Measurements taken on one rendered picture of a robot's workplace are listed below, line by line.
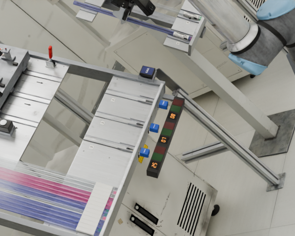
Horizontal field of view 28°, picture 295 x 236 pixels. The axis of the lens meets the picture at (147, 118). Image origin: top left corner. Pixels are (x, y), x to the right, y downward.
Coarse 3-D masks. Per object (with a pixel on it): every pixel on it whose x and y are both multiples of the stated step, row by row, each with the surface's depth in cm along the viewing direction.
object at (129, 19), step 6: (84, 6) 232; (90, 6) 232; (102, 12) 231; (108, 12) 231; (132, 18) 229; (138, 24) 228; (144, 24) 227; (150, 24) 227; (162, 30) 226; (168, 30) 226
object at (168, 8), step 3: (153, 3) 233; (156, 3) 233; (156, 6) 233; (159, 6) 232; (162, 6) 232; (165, 6) 232; (165, 9) 232; (168, 9) 232; (171, 9) 231; (174, 9) 231; (177, 9) 231; (174, 12) 232; (177, 12) 231; (180, 12) 230; (183, 12) 230; (198, 18) 229
